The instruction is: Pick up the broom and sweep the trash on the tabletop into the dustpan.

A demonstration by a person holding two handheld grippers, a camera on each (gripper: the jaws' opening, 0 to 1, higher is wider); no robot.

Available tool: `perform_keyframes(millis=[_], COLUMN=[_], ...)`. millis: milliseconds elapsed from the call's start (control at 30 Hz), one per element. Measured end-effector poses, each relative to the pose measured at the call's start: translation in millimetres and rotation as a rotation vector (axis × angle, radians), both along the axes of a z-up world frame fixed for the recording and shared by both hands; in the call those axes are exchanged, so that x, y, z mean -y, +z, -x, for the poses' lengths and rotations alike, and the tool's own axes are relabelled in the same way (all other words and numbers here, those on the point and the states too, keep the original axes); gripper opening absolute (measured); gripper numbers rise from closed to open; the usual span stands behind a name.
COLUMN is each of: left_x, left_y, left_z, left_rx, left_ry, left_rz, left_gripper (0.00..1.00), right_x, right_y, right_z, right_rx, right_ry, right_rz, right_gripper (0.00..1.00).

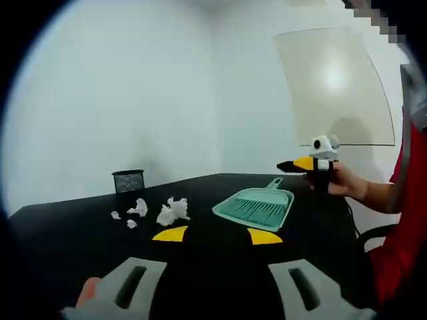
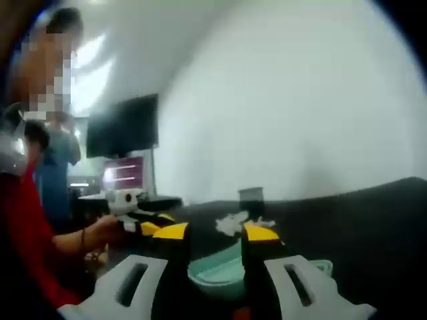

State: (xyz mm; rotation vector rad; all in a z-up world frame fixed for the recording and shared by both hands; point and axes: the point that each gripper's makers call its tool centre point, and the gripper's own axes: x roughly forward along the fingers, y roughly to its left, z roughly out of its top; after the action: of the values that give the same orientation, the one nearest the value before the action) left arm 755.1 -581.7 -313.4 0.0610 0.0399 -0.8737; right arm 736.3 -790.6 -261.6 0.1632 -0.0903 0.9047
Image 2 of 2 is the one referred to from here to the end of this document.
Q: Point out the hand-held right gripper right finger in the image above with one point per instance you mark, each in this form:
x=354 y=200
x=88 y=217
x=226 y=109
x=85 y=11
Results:
x=283 y=266

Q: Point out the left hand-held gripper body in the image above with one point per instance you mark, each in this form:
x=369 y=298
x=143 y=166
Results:
x=124 y=204

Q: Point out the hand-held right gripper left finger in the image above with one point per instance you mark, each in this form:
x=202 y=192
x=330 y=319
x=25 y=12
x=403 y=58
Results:
x=150 y=266

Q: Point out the teal plastic bowl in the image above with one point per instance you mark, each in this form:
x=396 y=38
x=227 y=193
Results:
x=217 y=270

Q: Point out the white paper trash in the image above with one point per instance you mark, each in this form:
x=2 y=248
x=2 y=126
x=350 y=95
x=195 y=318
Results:
x=230 y=225

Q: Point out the black tabletop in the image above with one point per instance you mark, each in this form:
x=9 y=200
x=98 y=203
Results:
x=360 y=226

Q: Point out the person's left hand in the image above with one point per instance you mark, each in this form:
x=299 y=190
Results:
x=106 y=224

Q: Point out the purple lit screen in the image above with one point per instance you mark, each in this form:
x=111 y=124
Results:
x=124 y=173

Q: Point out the black monitor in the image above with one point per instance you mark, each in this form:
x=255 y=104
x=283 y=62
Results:
x=123 y=128

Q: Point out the small grey cup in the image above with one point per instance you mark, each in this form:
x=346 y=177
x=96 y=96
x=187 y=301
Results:
x=251 y=195

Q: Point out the person in red shirt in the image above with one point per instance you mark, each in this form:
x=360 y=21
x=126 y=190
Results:
x=26 y=240

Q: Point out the grey chest-worn device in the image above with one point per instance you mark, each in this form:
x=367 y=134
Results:
x=11 y=143

